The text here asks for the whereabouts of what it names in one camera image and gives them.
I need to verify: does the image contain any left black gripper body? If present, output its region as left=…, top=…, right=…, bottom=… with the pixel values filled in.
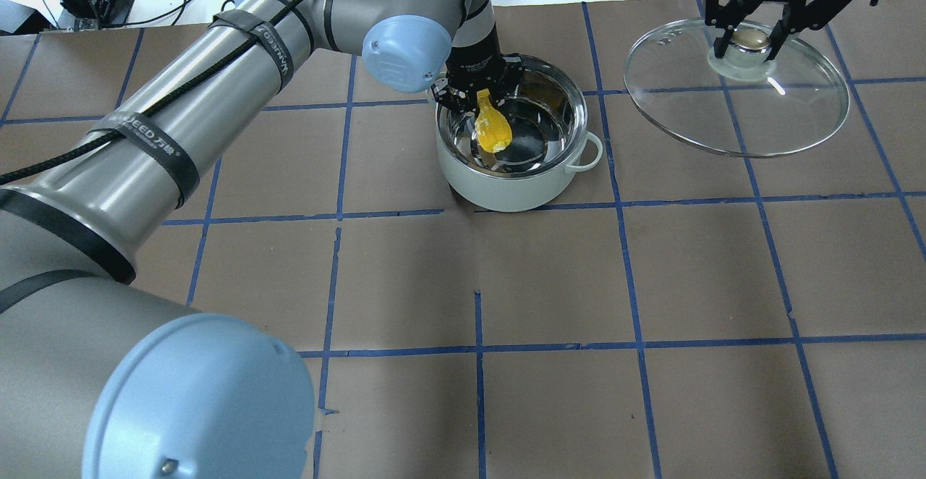
left=433, top=54, right=525, bottom=112

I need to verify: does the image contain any yellow corn cob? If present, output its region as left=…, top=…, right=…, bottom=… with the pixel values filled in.
left=474, top=88, right=513, bottom=153

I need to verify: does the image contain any glass pot lid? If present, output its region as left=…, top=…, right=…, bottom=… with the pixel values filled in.
left=623, top=20, right=850, bottom=158

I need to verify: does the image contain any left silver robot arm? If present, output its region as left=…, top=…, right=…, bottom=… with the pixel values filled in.
left=2, top=0, right=490, bottom=478

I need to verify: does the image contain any pale green steel pot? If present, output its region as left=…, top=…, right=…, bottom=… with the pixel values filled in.
left=436, top=56, right=604, bottom=212

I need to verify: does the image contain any brown paper table mat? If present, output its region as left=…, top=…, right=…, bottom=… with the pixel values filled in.
left=0, top=0, right=926, bottom=479

